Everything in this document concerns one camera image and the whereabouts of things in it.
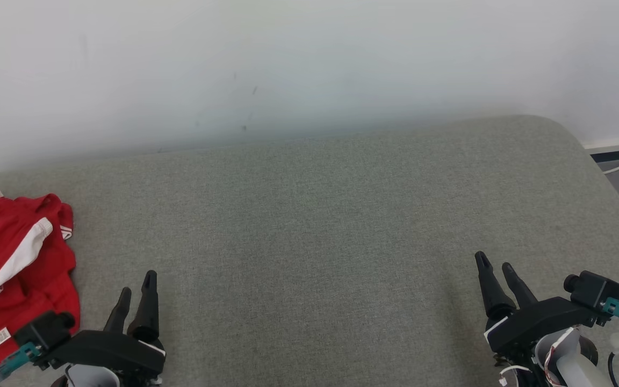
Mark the red t-shirt with white sleeves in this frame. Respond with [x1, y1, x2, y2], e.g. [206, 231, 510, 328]
[0, 185, 81, 367]

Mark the teal left camera connector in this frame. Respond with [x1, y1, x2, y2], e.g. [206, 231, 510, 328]
[0, 343, 41, 379]

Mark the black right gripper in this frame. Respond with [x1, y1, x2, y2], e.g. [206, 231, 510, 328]
[475, 251, 600, 366]

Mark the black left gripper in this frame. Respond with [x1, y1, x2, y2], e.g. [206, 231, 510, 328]
[46, 270, 166, 383]

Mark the thin white wire with plug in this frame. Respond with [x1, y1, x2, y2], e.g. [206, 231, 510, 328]
[496, 364, 533, 387]

